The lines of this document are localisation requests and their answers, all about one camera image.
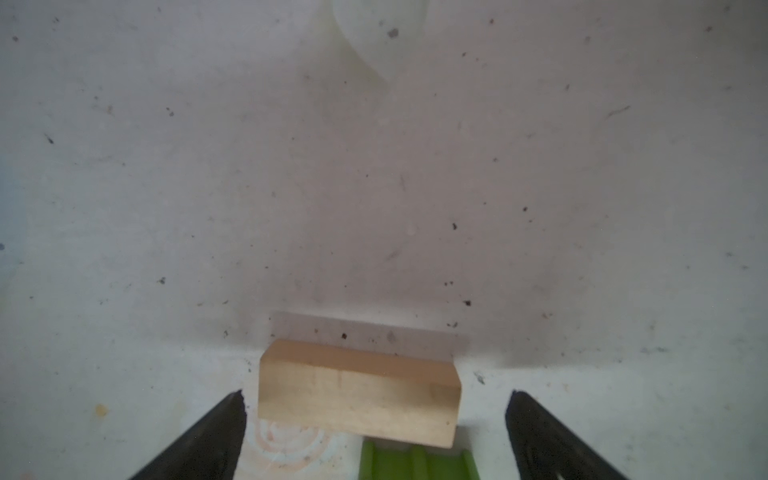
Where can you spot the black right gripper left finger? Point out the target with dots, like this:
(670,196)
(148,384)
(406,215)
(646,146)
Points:
(208,450)

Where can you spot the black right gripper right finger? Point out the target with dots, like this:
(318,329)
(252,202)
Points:
(545,449)

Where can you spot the natural wood block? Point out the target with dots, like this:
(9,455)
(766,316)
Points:
(372,394)

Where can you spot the green wood block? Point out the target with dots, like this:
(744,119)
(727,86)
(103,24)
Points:
(414,463)

